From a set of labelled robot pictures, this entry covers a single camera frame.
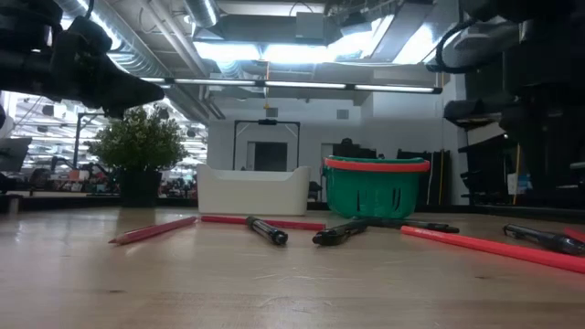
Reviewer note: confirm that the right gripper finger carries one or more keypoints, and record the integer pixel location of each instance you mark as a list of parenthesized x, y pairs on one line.
[(471, 112)]

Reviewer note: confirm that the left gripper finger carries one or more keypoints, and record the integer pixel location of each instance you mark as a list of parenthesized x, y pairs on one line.
[(132, 93)]

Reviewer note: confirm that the black pen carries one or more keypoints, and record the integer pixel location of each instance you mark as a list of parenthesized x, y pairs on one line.
[(338, 233), (544, 239), (267, 230), (420, 225)]

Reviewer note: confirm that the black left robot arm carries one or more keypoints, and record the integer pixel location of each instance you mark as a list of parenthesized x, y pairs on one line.
[(23, 73)]

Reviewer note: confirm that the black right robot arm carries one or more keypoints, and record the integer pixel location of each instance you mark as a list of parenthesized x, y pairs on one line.
[(525, 9)]

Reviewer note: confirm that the green plant black pot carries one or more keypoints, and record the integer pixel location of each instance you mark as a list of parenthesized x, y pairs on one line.
[(137, 141)]

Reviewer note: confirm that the white blue carton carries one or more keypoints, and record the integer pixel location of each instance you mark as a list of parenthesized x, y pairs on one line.
[(518, 183)]

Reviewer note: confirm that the black shelving rack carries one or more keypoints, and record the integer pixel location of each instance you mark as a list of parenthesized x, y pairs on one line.
[(484, 173)]

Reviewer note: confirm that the black folded panels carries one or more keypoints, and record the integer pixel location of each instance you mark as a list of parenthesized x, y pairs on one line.
[(422, 178)]

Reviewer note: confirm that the black monitor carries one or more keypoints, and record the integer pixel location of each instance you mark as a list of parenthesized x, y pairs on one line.
[(13, 153)]

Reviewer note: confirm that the green basket orange rim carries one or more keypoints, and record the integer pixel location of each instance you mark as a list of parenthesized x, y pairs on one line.
[(370, 192)]

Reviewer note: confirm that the white plastic bin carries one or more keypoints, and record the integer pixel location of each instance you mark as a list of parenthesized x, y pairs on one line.
[(251, 192)]

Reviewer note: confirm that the long ceiling light bar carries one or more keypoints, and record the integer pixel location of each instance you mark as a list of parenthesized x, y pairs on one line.
[(301, 85)]

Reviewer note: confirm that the black gantry frame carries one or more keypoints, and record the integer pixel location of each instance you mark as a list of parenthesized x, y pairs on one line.
[(77, 137), (267, 122)]

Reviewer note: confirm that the silver round air duct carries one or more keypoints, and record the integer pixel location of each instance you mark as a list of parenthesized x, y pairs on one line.
[(203, 11)]

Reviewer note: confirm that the grey wall vent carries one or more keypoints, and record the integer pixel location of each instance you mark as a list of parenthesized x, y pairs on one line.
[(272, 112), (343, 114)]

